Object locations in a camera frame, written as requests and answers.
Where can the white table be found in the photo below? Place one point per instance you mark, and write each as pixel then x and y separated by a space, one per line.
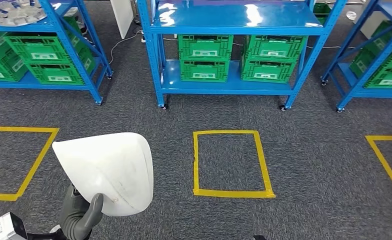
pixel 373 24

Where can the blue metal shelf rack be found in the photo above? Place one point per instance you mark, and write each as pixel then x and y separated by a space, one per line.
pixel 375 93
pixel 232 16
pixel 4 85

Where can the small white round object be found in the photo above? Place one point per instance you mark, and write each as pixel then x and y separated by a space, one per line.
pixel 351 15

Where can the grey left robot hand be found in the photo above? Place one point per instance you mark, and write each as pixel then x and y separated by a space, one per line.
pixel 76 218

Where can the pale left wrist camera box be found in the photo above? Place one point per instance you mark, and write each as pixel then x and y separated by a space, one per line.
pixel 8 228

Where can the white plastic shell part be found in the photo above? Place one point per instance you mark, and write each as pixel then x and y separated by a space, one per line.
pixel 110 169

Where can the grey metal casting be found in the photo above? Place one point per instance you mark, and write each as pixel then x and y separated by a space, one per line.
pixel 71 11
pixel 17 13

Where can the white cabinet panel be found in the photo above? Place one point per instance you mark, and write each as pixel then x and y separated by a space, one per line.
pixel 121 16

